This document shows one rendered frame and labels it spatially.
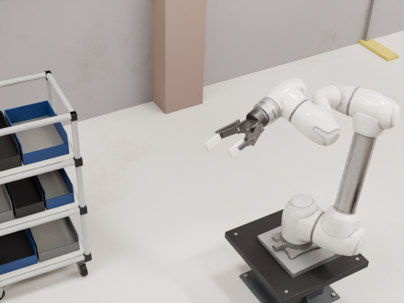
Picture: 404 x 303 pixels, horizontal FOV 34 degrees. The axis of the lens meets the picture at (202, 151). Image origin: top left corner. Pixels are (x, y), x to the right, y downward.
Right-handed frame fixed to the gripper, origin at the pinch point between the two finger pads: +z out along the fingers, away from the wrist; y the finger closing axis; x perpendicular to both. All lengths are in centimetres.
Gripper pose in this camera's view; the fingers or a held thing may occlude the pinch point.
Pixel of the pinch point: (219, 149)
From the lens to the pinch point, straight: 226.8
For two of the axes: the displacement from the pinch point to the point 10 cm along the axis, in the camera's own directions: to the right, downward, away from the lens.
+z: -7.2, 5.7, -4.0
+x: 3.9, 8.1, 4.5
